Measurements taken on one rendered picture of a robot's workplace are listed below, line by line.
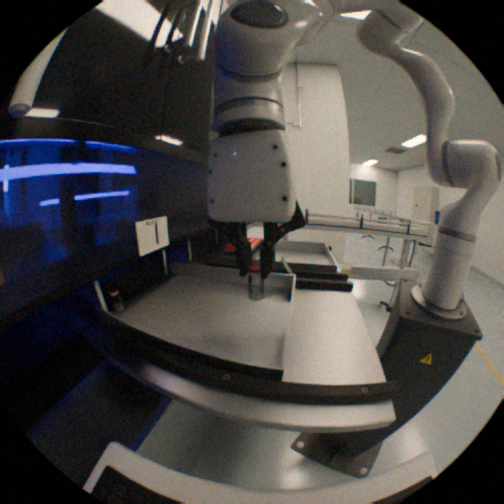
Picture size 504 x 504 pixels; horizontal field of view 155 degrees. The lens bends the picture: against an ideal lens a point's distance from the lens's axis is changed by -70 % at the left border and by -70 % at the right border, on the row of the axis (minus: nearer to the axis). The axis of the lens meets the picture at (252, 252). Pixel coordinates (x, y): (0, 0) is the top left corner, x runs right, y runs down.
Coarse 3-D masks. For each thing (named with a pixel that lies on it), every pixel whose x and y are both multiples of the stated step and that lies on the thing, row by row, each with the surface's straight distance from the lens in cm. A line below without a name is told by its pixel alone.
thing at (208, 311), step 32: (160, 288) 46; (192, 288) 44; (224, 288) 43; (288, 288) 43; (128, 320) 37; (160, 320) 35; (192, 320) 33; (224, 320) 32; (256, 320) 32; (288, 320) 27; (192, 352) 24; (224, 352) 27; (256, 352) 27
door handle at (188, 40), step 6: (198, 0) 66; (198, 6) 63; (192, 12) 61; (198, 12) 60; (192, 18) 57; (198, 18) 59; (192, 24) 55; (192, 30) 52; (186, 36) 51; (192, 36) 51; (180, 42) 51; (186, 42) 49; (192, 42) 50; (168, 48) 53; (186, 48) 49
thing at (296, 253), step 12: (288, 240) 74; (276, 252) 69; (288, 252) 70; (300, 252) 71; (312, 252) 72; (324, 252) 74; (252, 264) 52; (276, 264) 50; (288, 264) 50; (300, 264) 50; (312, 264) 50; (324, 264) 50; (336, 264) 52
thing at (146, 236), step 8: (136, 224) 34; (144, 224) 35; (152, 224) 36; (160, 224) 38; (144, 232) 35; (152, 232) 36; (160, 232) 38; (144, 240) 35; (152, 240) 37; (160, 240) 38; (168, 240) 40; (144, 248) 35; (152, 248) 37
